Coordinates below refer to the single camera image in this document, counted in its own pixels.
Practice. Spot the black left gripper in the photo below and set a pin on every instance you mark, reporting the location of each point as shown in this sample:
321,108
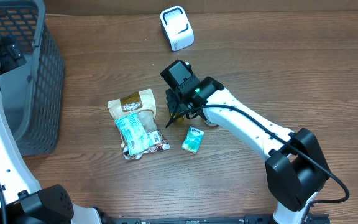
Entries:
9,53

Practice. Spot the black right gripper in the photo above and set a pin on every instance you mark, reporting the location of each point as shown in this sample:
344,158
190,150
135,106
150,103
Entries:
173,96

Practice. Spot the yellow oil bottle silver cap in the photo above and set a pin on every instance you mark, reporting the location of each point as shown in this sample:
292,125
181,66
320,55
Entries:
177,118

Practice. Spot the clear brown snack bag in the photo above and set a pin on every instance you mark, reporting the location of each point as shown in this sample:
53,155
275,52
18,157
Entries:
140,102

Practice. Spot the small Kleenex tissue pack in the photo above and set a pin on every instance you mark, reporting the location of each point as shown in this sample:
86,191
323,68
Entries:
193,140

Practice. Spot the green lid white jar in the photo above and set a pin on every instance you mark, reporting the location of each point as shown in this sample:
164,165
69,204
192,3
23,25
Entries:
210,123

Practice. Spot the white red snack packet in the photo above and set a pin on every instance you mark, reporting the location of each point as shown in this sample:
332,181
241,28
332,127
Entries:
159,144

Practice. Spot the teal large tissue pack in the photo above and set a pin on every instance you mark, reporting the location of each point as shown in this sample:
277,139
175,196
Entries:
134,133

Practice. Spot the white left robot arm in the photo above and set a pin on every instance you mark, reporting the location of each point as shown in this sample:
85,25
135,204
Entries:
22,200

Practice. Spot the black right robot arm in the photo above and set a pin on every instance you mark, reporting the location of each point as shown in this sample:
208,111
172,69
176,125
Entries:
295,166

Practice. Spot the white barcode scanner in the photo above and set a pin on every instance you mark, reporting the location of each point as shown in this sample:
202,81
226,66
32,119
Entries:
177,28

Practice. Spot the grey plastic mesh basket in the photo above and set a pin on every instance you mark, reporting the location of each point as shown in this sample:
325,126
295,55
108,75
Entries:
32,93

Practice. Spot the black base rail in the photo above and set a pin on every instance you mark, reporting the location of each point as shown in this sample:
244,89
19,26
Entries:
197,220

